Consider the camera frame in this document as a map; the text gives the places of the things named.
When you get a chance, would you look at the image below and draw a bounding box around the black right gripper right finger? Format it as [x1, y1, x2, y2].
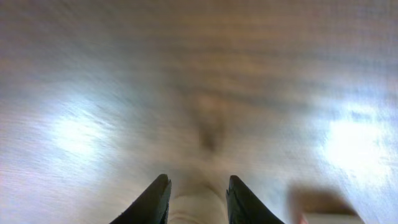
[226, 175, 284, 224]

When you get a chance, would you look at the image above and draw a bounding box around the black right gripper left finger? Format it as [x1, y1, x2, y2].
[109, 174, 172, 224]

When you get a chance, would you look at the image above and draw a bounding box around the wooden block red U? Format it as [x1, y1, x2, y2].
[299, 213, 364, 224]

